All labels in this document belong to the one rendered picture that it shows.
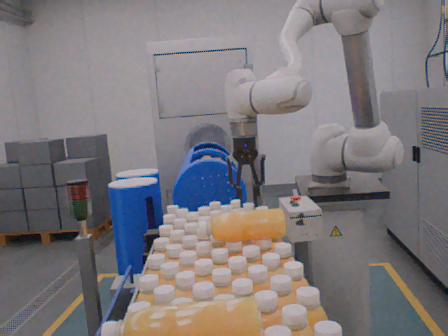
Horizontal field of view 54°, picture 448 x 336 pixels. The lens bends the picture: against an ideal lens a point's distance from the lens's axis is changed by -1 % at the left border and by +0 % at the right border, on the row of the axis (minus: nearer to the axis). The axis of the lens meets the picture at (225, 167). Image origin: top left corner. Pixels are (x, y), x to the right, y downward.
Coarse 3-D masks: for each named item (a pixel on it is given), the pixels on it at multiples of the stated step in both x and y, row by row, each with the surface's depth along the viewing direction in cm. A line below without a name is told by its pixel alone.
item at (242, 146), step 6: (234, 138) 140; (240, 138) 138; (246, 138) 138; (252, 138) 138; (234, 144) 140; (240, 144) 138; (246, 144) 138; (252, 144) 139; (234, 150) 141; (240, 150) 141; (246, 150) 141; (252, 150) 141; (234, 156) 141; (246, 156) 141; (252, 156) 141; (246, 162) 141
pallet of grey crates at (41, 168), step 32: (32, 160) 496; (64, 160) 522; (96, 160) 522; (0, 192) 506; (32, 192) 503; (64, 192) 499; (96, 192) 518; (0, 224) 511; (32, 224) 508; (64, 224) 505; (96, 224) 511
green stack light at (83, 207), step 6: (90, 198) 122; (72, 204) 119; (78, 204) 119; (84, 204) 120; (90, 204) 122; (72, 210) 119; (78, 210) 119; (84, 210) 120; (90, 210) 121; (72, 216) 119; (78, 216) 119; (84, 216) 120
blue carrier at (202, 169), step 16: (208, 144) 249; (192, 160) 251; (208, 160) 165; (224, 160) 252; (192, 176) 165; (208, 176) 166; (224, 176) 166; (176, 192) 166; (192, 192) 166; (208, 192) 166; (224, 192) 167; (192, 208) 167
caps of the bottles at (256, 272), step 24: (168, 240) 112; (192, 240) 111; (216, 240) 111; (264, 240) 105; (168, 264) 94; (240, 264) 92; (264, 264) 94; (288, 264) 89; (144, 288) 86; (168, 288) 81; (240, 288) 80; (288, 288) 81; (312, 288) 77; (288, 312) 68
